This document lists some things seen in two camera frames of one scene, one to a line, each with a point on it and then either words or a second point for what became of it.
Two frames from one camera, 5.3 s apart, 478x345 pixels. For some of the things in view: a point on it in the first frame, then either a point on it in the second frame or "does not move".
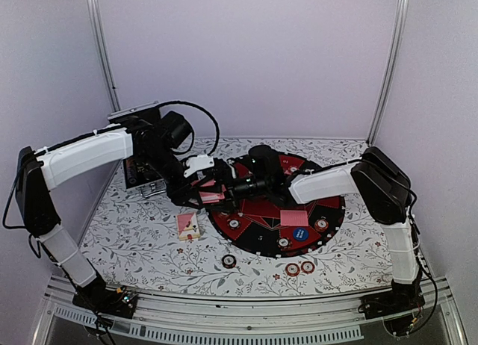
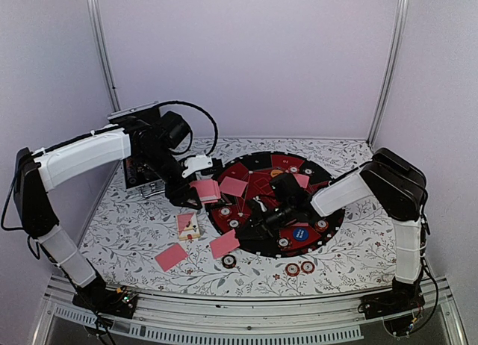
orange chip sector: x=321 y=225 does not move
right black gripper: x=220 y=178 to x=252 y=229
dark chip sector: x=234 y=224 does not move
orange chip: x=307 y=266 does not move
